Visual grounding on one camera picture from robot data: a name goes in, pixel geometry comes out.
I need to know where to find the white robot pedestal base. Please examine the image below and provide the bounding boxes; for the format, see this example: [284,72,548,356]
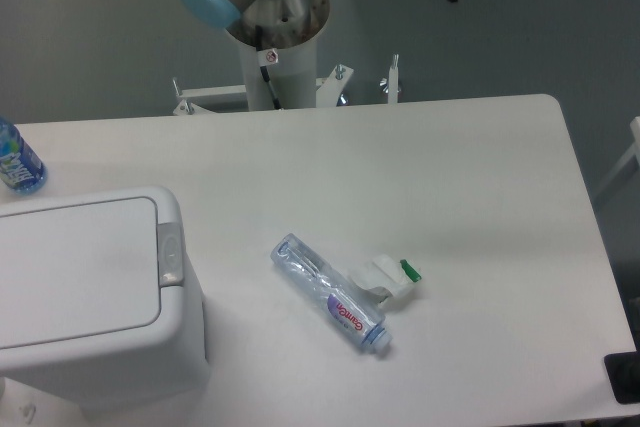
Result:
[172,36,355,116]

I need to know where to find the black clamp at table edge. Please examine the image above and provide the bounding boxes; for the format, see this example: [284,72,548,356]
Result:
[604,351,639,405]

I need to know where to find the blue labelled water bottle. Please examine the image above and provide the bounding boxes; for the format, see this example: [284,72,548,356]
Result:
[1,118,47,195]

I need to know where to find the black cable on pedestal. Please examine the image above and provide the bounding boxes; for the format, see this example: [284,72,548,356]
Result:
[254,24,282,112]

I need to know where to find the grey lid push button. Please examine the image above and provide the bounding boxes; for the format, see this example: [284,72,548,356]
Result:
[156,223,184,288]

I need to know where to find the white frame at right edge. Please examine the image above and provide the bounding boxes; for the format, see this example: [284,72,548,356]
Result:
[592,116,639,209]

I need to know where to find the white trash can body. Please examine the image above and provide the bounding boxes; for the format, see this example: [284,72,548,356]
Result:
[1,186,210,409]

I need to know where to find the small green plastic piece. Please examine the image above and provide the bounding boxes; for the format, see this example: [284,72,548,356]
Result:
[400,259,422,283]

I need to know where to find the empty clear Ganten bottle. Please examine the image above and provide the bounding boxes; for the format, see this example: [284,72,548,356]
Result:
[270,233,392,355]

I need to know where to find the white trash can lid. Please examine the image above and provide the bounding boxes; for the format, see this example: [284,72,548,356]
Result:
[1,198,161,348]

